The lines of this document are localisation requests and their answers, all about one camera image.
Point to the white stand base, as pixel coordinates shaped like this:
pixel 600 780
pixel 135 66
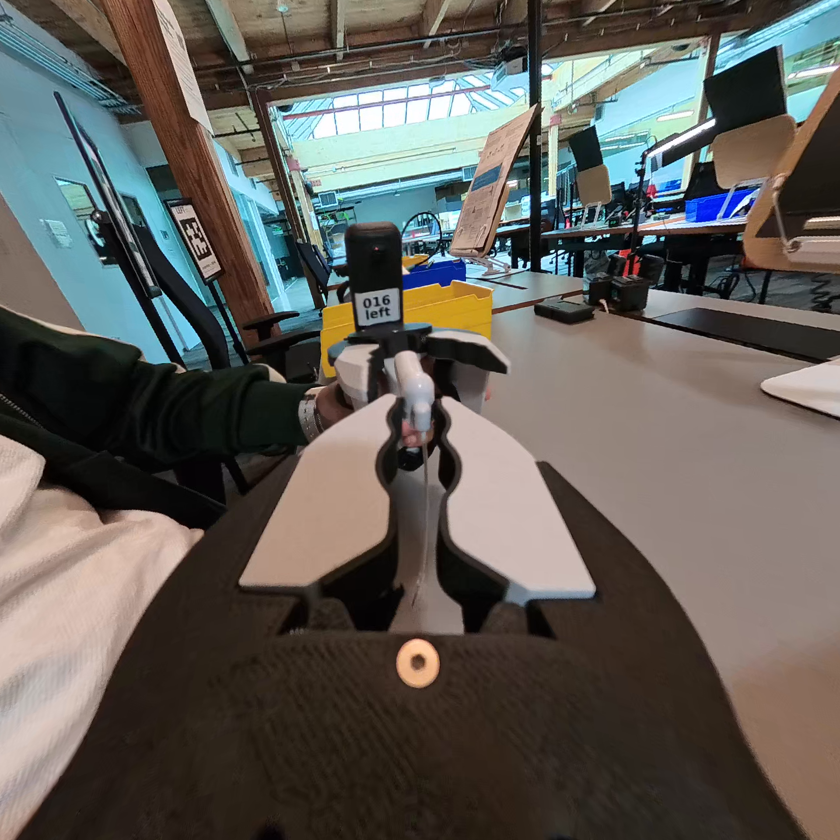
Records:
pixel 807 387

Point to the person's left forearm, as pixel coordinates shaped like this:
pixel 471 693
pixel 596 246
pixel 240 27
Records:
pixel 216 407

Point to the black charging dock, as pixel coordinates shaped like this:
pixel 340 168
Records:
pixel 630 289

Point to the black framed display panel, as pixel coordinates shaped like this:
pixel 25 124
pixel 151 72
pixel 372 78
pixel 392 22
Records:
pixel 128 249

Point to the silver wristwatch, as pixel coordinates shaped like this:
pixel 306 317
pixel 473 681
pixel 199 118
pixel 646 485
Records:
pixel 310 417

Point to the wooden pillar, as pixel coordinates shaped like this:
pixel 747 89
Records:
pixel 190 197

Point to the black board with wooden back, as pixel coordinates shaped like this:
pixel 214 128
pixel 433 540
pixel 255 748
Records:
pixel 774 216

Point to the white sign stand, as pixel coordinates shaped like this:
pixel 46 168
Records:
pixel 489 264

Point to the white paper notice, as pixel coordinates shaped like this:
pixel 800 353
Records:
pixel 184 65

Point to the grey desk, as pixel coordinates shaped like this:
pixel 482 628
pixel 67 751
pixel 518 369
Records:
pixel 656 459

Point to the black rectangular case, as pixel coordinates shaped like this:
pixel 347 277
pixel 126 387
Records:
pixel 564 312

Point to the blue plastic bin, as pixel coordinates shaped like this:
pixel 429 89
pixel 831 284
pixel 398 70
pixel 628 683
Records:
pixel 718 205
pixel 439 274

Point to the black desk mat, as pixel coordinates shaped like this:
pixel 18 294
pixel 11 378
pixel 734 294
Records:
pixel 754 331

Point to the yellow plastic bin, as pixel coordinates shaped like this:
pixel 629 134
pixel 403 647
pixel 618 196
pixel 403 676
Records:
pixel 453 305

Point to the framed marker poster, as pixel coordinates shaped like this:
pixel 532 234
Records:
pixel 197 239

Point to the black metal pole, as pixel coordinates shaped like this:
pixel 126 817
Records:
pixel 535 131

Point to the person's left hand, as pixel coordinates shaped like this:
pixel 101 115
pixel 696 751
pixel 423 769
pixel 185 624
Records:
pixel 331 407

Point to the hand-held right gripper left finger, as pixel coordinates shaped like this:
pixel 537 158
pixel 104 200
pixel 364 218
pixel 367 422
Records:
pixel 321 512

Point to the brown cardboard sign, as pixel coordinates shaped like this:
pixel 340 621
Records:
pixel 492 190

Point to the person's white shirt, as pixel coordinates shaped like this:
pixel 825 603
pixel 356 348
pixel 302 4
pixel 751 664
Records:
pixel 79 590

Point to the small white plastic part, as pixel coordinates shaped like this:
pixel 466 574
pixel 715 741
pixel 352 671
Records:
pixel 413 380

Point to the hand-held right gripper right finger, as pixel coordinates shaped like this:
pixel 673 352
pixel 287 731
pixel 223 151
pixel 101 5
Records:
pixel 518 518

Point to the person's dark green jacket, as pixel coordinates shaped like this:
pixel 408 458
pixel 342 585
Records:
pixel 98 472

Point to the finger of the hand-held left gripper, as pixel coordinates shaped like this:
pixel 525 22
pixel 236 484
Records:
pixel 472 367
pixel 354 377

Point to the cardboard backed board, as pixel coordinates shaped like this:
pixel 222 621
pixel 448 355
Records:
pixel 748 118

